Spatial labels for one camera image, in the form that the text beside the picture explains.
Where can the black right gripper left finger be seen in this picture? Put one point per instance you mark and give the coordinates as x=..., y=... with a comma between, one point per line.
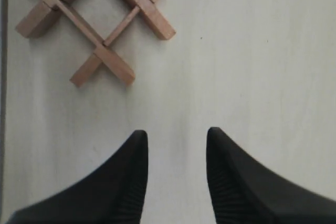
x=113, y=193

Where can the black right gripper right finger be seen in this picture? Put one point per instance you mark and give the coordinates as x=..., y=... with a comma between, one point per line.
x=242, y=190

